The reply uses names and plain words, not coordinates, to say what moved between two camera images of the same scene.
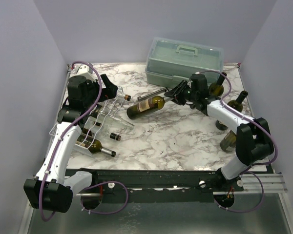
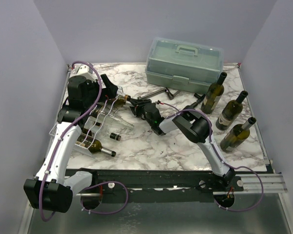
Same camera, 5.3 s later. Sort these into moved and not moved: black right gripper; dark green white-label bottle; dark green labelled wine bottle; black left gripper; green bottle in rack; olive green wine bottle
Moved: black right gripper; dark green labelled wine bottle
Not moved: black left gripper; dark green white-label bottle; olive green wine bottle; green bottle in rack
